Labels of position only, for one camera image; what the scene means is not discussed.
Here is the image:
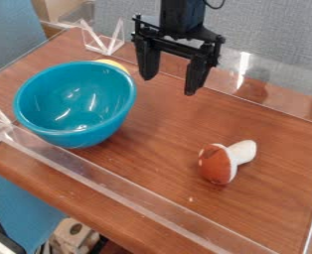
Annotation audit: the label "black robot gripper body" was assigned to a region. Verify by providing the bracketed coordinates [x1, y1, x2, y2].
[133, 0, 226, 66]

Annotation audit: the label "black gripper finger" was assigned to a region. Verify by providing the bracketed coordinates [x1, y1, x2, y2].
[135, 40, 161, 80]
[185, 56, 213, 96]

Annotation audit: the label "brown and white toy mushroom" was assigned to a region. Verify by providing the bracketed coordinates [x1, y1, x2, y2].
[198, 140, 257, 185]

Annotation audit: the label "yellow object behind bowl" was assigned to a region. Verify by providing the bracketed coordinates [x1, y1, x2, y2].
[95, 59, 130, 74]

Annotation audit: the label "blue bowl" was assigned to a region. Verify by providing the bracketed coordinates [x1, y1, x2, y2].
[14, 61, 137, 149]

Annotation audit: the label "clear acrylic back barrier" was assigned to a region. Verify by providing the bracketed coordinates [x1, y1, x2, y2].
[59, 0, 312, 122]

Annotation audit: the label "clear acrylic front barrier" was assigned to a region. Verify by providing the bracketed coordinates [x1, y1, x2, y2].
[0, 123, 277, 254]

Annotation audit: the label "white block with hole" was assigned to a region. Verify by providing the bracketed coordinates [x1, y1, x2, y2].
[51, 217, 101, 254]

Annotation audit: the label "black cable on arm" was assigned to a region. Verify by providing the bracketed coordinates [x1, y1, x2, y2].
[204, 0, 229, 10]

